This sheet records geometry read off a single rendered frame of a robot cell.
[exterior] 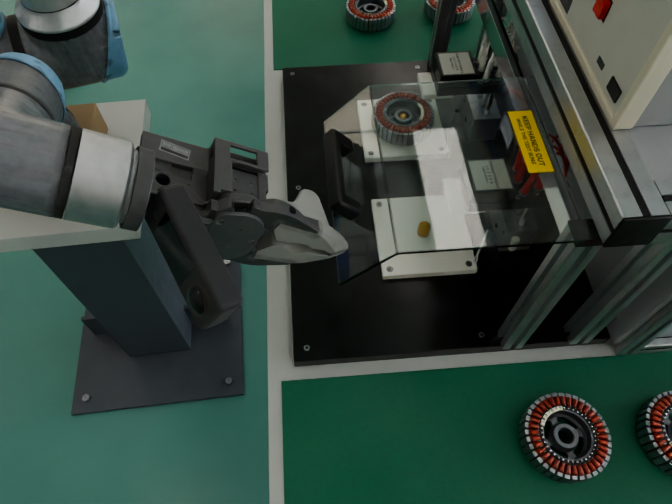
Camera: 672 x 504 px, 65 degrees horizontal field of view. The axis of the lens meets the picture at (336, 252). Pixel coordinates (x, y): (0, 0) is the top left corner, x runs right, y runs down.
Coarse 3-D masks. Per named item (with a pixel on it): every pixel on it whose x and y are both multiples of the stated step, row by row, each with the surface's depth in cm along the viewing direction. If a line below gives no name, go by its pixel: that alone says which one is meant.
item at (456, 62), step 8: (440, 56) 89; (448, 56) 89; (456, 56) 89; (464, 56) 89; (432, 64) 92; (440, 64) 88; (448, 64) 88; (456, 64) 88; (464, 64) 88; (472, 64) 88; (432, 72) 91; (440, 72) 87; (448, 72) 87; (456, 72) 87; (464, 72) 87; (472, 72) 87; (424, 80) 92; (432, 80) 92; (440, 80) 87; (448, 80) 87; (456, 80) 87
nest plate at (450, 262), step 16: (400, 256) 85; (416, 256) 85; (432, 256) 85; (448, 256) 85; (464, 256) 85; (384, 272) 83; (400, 272) 83; (416, 272) 83; (432, 272) 83; (448, 272) 83; (464, 272) 84
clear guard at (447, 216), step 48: (384, 96) 63; (432, 96) 63; (480, 96) 63; (528, 96) 63; (384, 144) 59; (432, 144) 59; (480, 144) 59; (384, 192) 56; (432, 192) 56; (480, 192) 56; (528, 192) 56; (576, 192) 56; (384, 240) 54; (432, 240) 53; (480, 240) 53; (528, 240) 53; (576, 240) 53
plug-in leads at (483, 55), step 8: (512, 32) 86; (512, 40) 84; (488, 48) 86; (480, 56) 90; (480, 64) 89; (488, 64) 87; (496, 64) 90; (480, 72) 90; (488, 72) 88; (496, 72) 89
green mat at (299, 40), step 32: (288, 0) 126; (320, 0) 126; (416, 0) 126; (288, 32) 120; (320, 32) 120; (352, 32) 120; (384, 32) 120; (416, 32) 120; (480, 32) 120; (288, 64) 114; (320, 64) 114
